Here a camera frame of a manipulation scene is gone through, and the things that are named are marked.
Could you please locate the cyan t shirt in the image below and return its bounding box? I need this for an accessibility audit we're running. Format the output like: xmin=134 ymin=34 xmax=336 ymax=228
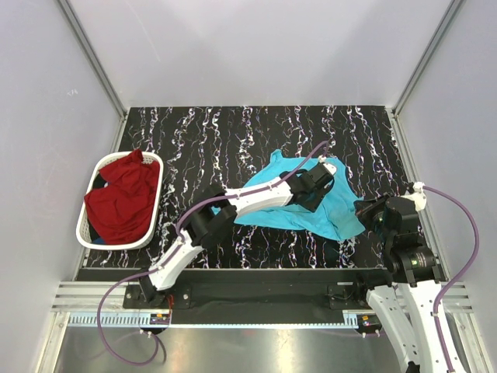
xmin=235 ymin=149 xmax=365 ymax=241

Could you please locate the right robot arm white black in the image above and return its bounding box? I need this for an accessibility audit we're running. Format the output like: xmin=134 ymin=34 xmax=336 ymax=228
xmin=354 ymin=191 xmax=465 ymax=372

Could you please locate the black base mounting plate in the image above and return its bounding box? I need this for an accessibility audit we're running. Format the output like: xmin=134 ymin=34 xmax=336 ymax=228
xmin=123 ymin=269 xmax=387 ymax=320

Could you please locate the red t shirt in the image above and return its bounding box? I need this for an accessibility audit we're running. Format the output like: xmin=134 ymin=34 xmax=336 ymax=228
xmin=84 ymin=149 xmax=161 ymax=246

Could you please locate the white laundry basket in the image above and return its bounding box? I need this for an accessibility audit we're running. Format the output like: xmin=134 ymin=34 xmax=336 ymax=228
xmin=75 ymin=152 xmax=164 ymax=251

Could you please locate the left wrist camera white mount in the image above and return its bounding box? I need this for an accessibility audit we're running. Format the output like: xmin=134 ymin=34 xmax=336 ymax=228
xmin=318 ymin=155 xmax=337 ymax=176

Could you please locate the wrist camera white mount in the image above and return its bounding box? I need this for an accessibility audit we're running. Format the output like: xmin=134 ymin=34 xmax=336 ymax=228
xmin=318 ymin=155 xmax=337 ymax=176
xmin=403 ymin=181 xmax=427 ymax=212

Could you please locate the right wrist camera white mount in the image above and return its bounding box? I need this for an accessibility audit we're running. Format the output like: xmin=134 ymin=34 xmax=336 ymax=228
xmin=403 ymin=181 xmax=427 ymax=212

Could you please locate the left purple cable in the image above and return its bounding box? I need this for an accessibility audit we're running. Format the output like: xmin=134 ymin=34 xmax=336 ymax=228
xmin=96 ymin=140 xmax=331 ymax=366

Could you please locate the slotted cable duct rail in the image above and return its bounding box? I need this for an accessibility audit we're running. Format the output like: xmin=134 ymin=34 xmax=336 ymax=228
xmin=68 ymin=310 xmax=358 ymax=329

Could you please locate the right aluminium frame post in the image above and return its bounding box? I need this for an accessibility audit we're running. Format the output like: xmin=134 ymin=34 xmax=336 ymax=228
xmin=391 ymin=0 xmax=465 ymax=117

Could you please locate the aluminium frame post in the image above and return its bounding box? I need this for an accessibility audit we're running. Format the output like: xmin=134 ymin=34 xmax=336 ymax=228
xmin=391 ymin=0 xmax=465 ymax=117
xmin=54 ymin=0 xmax=127 ymax=120

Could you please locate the left aluminium frame post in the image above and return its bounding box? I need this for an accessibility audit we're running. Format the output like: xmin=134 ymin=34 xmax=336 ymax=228
xmin=54 ymin=0 xmax=127 ymax=120

